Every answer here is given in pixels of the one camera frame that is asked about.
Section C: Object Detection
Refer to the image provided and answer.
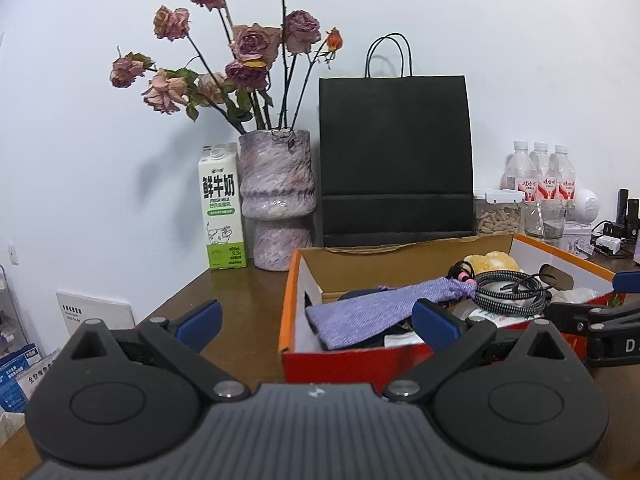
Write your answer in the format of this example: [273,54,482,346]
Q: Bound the black upright device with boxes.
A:
[616,189,640,231]

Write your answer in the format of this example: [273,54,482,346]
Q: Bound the navy zip case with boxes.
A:
[337,288,418,350]

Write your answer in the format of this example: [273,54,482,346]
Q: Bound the white round speaker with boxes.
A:
[575,187,601,223]

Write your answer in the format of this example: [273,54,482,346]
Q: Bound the white and yellow plush toy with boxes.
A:
[462,251,521,277]

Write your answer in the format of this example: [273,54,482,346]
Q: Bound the black braided cable coil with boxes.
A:
[467,270,553,317]

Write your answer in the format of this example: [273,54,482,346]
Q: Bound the blue and white boxes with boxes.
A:
[0,342,57,412]

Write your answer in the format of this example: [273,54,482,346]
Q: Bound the black paper bag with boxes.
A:
[318,34,475,249]

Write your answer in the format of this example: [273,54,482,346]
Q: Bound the clear container of nuts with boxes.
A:
[472,189,525,236]

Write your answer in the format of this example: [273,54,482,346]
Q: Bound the red cardboard box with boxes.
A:
[278,232,621,386]

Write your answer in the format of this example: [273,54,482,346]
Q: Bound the dried rose bouquet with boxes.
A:
[110,0,346,135]

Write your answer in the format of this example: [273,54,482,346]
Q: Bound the purple marbled vase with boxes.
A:
[238,129,317,272]

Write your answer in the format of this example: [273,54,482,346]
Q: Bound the white tin box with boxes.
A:
[557,222,599,257]

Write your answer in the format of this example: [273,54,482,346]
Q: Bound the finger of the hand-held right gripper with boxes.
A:
[612,270,640,293]
[542,301,640,335]

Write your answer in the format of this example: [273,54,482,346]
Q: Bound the clear glass cup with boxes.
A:
[522,199,567,240]

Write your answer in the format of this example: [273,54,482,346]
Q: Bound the white and green milk carton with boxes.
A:
[198,142,247,271]

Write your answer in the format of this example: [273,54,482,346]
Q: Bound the wooden desktop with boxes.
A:
[0,245,640,480]

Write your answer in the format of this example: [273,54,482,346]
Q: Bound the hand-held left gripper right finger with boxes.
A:
[382,299,568,403]

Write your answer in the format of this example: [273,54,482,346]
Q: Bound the purple knit pouch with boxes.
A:
[305,275,478,351]

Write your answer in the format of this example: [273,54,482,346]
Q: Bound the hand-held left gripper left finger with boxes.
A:
[70,300,251,403]

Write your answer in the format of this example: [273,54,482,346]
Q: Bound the pink label water bottle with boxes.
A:
[531,141,558,201]
[551,145,577,203]
[504,140,537,201]

